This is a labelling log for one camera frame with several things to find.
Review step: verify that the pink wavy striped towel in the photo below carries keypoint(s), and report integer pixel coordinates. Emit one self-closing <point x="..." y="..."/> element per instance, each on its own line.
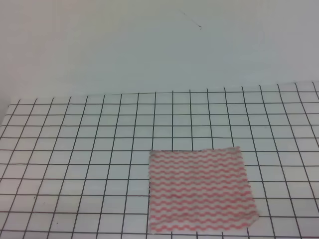
<point x="199" y="191"/>

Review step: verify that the white grid tablecloth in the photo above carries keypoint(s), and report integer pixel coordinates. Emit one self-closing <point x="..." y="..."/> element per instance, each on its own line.
<point x="77" y="167"/>

